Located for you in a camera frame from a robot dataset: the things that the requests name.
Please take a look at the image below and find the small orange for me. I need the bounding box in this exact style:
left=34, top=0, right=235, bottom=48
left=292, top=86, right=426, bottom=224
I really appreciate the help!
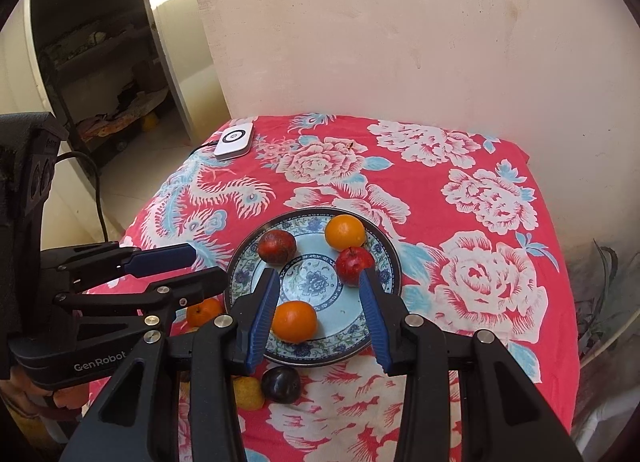
left=186, top=297, right=224, bottom=328

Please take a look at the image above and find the red apple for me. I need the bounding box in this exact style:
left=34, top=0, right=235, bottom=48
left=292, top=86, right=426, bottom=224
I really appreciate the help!
left=335, top=247, right=375, bottom=287

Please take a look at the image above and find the red pomegranate-like fruit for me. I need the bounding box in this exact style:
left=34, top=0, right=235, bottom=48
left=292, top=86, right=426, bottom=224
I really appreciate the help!
left=257, top=229, right=297, bottom=265

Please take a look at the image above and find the dark plum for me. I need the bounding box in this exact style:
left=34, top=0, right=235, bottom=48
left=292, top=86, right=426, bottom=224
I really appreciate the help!
left=260, top=366, right=302, bottom=404

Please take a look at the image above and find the tan longan small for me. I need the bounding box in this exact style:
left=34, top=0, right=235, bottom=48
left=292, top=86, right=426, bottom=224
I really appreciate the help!
left=232, top=376, right=265, bottom=411

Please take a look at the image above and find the person's left hand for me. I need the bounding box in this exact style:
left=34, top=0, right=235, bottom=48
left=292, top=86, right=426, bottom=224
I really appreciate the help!
left=6, top=366, right=89, bottom=413

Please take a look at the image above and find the blue patterned ceramic plate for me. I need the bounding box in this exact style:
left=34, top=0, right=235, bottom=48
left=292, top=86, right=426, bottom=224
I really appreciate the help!
left=224, top=208, right=370, bottom=367

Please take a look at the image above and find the red floral tablecloth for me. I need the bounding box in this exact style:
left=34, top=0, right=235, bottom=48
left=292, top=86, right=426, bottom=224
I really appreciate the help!
left=122, top=112, right=579, bottom=461

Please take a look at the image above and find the white square device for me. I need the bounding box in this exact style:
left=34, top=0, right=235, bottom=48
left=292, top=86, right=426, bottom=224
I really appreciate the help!
left=214, top=122, right=254, bottom=160

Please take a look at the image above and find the dark shelf with clutter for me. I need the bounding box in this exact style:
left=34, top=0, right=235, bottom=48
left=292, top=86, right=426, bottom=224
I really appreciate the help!
left=30, top=0, right=168, bottom=167

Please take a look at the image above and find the black cable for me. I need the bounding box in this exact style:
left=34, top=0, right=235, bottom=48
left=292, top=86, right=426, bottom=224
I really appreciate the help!
left=54, top=150, right=111, bottom=243

